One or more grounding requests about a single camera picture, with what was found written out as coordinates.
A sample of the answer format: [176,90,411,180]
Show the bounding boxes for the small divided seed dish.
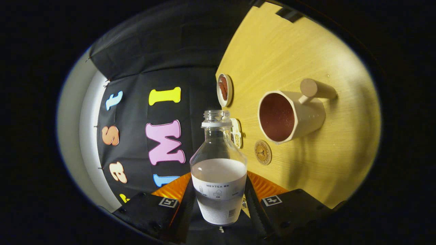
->
[230,118,243,149]

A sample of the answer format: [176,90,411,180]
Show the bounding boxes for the black backdrop cloth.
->
[89,0,259,205]

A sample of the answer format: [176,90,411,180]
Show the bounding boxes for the round white plate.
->
[217,73,234,108]

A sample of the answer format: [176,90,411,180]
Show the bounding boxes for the cream cup with wooden handle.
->
[258,78,338,145]

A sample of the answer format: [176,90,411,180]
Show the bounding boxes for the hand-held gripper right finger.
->
[244,171,334,243]

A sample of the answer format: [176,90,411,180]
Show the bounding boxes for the round cork coaster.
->
[254,140,273,166]

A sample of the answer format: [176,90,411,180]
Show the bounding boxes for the wooden table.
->
[215,3,382,218]

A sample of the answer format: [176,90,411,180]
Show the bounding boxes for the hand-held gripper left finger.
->
[112,172,205,244]

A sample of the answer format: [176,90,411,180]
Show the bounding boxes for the clear juice bottle white label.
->
[190,110,248,226]

